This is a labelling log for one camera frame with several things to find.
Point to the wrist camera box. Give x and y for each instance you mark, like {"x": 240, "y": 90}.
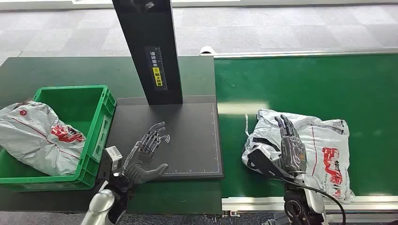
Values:
{"x": 112, "y": 156}
{"x": 262, "y": 161}

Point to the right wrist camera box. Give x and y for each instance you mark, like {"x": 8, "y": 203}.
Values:
{"x": 262, "y": 161}

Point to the black yellow column label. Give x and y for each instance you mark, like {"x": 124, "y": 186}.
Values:
{"x": 157, "y": 71}

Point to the grey mailer bag black stripes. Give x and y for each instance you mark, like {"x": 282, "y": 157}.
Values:
{"x": 326, "y": 146}

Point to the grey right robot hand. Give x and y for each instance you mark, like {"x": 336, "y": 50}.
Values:
{"x": 292, "y": 153}

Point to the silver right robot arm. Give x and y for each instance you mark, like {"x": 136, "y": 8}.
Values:
{"x": 307, "y": 198}

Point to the green conveyor belt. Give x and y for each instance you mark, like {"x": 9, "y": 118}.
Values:
{"x": 311, "y": 84}

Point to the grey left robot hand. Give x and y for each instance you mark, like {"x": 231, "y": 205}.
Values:
{"x": 141, "y": 167}

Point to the grey mailer bag red print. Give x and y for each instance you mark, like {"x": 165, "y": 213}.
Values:
{"x": 31, "y": 136}

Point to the black scanner platform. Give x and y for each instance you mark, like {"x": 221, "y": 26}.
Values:
{"x": 189, "y": 146}

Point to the small metal conveyor bracket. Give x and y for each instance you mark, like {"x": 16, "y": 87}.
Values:
{"x": 230, "y": 213}

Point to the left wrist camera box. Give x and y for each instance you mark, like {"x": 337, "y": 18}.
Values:
{"x": 112, "y": 156}

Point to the green plastic crate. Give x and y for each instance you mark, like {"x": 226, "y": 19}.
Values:
{"x": 74, "y": 105}

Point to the aluminium conveyor rail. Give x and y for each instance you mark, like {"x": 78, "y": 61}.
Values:
{"x": 248, "y": 203}
{"x": 295, "y": 53}

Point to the white conveyor roller cap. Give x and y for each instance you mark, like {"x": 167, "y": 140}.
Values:
{"x": 205, "y": 50}

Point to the black scanner column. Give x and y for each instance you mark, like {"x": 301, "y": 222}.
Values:
{"x": 146, "y": 34}

